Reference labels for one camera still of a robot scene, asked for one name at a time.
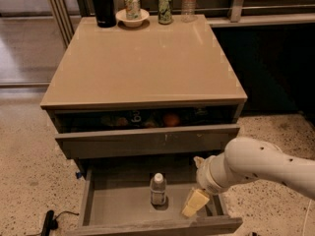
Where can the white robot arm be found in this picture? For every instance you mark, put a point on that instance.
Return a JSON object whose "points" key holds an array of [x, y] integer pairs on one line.
{"points": [[246, 160]]}

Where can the black insulated flask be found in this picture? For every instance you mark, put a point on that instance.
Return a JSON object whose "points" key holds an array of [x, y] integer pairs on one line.
{"points": [[104, 13]]}

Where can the grey top drawer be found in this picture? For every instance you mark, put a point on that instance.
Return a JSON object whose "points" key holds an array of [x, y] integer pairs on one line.
{"points": [[100, 144]]}

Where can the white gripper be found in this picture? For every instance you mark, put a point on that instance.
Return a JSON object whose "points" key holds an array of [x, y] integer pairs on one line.
{"points": [[206, 178]]}

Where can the metal rail bracket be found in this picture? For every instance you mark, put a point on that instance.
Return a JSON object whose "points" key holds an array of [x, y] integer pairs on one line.
{"points": [[235, 10]]}

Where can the grey middle drawer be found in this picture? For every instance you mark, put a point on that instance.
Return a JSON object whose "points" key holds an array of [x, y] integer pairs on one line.
{"points": [[117, 200]]}

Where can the grey ledge shelf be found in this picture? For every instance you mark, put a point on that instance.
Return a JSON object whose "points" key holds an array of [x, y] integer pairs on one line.
{"points": [[265, 20]]}

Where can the grey drawer cabinet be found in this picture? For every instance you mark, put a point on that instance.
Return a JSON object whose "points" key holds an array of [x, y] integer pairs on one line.
{"points": [[179, 68]]}

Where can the grey drawer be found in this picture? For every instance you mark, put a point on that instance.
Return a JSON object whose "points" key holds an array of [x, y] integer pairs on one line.
{"points": [[100, 144], [117, 200]]}

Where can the green soda can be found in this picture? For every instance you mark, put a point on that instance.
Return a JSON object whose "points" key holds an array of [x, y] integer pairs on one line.
{"points": [[164, 12]]}

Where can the clear plastic water bottle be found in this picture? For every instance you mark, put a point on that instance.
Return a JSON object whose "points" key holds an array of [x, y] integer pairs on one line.
{"points": [[188, 10]]}

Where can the black power strip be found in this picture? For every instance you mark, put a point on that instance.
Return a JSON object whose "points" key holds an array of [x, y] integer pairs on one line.
{"points": [[47, 224]]}

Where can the orange fruit in drawer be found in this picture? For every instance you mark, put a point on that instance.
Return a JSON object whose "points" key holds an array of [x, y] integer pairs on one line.
{"points": [[171, 120]]}

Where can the blue plastic water bottle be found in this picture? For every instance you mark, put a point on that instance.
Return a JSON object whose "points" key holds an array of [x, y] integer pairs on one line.
{"points": [[158, 187]]}

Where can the white ceramic bowl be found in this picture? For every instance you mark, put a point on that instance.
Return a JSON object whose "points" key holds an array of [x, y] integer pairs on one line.
{"points": [[132, 23]]}

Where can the metal window frame post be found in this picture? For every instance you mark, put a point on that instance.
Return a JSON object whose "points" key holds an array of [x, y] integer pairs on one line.
{"points": [[62, 18]]}

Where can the dark snack bag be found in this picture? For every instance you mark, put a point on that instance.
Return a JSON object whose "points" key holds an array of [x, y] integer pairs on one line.
{"points": [[131, 119]]}

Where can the green can in bowl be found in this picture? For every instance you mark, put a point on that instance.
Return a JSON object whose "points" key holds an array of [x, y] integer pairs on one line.
{"points": [[132, 8]]}

